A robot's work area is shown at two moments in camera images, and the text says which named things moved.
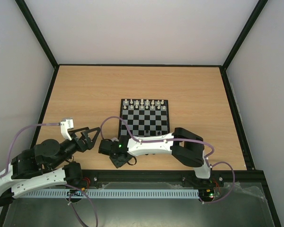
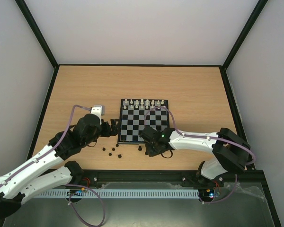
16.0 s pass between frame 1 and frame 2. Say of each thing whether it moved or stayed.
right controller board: stayed
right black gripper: moved
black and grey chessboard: stayed
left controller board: stayed
